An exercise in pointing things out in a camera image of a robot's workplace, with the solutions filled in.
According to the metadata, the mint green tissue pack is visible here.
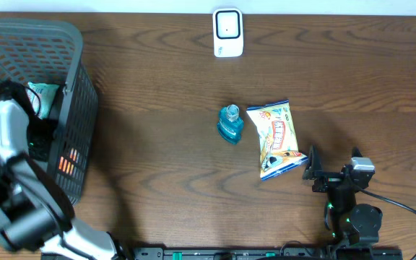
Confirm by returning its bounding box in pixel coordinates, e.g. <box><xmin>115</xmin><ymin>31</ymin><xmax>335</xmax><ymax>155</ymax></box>
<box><xmin>26</xmin><ymin>82</ymin><xmax>59</xmax><ymax>119</ymax></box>

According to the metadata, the yellow snack bag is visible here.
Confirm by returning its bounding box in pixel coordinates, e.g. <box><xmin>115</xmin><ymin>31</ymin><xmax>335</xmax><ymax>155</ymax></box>
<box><xmin>246</xmin><ymin>100</ymin><xmax>308</xmax><ymax>181</ymax></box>

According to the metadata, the small orange box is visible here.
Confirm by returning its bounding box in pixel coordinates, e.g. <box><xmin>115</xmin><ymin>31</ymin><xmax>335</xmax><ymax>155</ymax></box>
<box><xmin>58</xmin><ymin>148</ymin><xmax>79</xmax><ymax>176</ymax></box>

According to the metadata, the teal mouthwash bottle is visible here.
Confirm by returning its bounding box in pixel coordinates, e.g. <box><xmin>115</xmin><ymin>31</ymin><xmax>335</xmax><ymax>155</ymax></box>
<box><xmin>217</xmin><ymin>104</ymin><xmax>244</xmax><ymax>144</ymax></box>

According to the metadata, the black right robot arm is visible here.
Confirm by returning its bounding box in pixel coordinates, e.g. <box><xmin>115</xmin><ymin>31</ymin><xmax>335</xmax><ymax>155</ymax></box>
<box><xmin>303</xmin><ymin>145</ymin><xmax>382</xmax><ymax>246</ymax></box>

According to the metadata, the white barcode scanner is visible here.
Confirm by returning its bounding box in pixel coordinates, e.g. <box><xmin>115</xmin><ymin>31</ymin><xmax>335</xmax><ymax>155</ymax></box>
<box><xmin>212</xmin><ymin>8</ymin><xmax>244</xmax><ymax>58</ymax></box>

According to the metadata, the dark grey plastic basket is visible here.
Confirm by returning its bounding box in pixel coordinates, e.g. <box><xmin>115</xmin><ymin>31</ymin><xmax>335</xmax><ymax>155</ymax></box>
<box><xmin>0</xmin><ymin>18</ymin><xmax>98</xmax><ymax>204</ymax></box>

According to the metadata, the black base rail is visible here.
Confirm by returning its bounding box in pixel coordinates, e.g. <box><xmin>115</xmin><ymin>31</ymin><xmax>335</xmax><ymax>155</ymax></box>
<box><xmin>129</xmin><ymin>242</ymin><xmax>403</xmax><ymax>260</ymax></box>

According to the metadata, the black cable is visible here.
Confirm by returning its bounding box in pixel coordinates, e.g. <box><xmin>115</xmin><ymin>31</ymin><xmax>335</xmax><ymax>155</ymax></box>
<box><xmin>352</xmin><ymin>180</ymin><xmax>416</xmax><ymax>260</ymax></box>

